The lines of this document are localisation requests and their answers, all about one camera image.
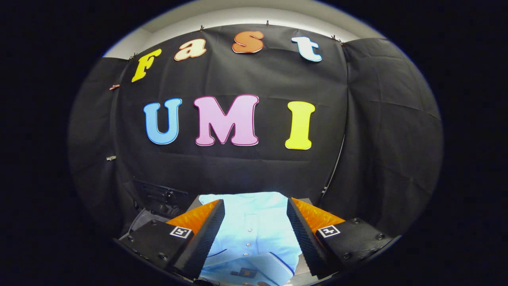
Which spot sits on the light blue shirt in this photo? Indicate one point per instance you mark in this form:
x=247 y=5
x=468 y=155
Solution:
x=254 y=230

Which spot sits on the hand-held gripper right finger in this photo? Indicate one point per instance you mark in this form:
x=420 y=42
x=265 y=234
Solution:
x=305 y=238

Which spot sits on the dark washing machine lid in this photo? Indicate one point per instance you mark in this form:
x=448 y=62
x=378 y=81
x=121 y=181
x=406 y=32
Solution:
x=158 y=196

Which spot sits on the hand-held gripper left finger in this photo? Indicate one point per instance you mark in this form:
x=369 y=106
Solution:
x=204 y=238

